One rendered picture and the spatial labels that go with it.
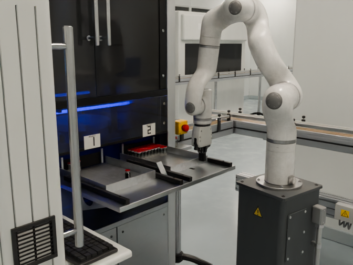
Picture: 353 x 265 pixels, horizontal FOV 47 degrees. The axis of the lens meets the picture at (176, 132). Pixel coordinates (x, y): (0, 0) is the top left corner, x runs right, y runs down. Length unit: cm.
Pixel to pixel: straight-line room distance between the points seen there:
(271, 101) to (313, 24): 162
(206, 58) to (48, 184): 97
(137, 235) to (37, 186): 115
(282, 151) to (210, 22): 61
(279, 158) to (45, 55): 103
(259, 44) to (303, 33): 152
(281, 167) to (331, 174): 152
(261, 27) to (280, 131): 43
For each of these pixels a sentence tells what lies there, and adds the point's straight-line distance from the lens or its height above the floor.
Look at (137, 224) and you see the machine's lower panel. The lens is 213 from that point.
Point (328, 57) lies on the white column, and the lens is 311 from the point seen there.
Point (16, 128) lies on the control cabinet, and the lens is 101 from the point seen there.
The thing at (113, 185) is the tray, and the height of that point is 90.
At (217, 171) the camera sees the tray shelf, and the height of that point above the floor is 88.
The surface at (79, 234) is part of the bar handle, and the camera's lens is 119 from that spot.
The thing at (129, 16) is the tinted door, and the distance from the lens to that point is 193.
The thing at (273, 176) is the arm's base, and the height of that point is 90.
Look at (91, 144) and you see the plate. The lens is 182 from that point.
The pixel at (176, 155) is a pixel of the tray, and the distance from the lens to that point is 208.
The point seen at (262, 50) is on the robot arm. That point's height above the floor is 141.
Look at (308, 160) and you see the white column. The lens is 326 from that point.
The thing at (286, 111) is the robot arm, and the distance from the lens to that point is 161.
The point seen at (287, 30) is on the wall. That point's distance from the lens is 1065.
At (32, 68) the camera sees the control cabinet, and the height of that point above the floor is 138.
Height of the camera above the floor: 143
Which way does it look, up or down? 12 degrees down
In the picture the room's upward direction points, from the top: straight up
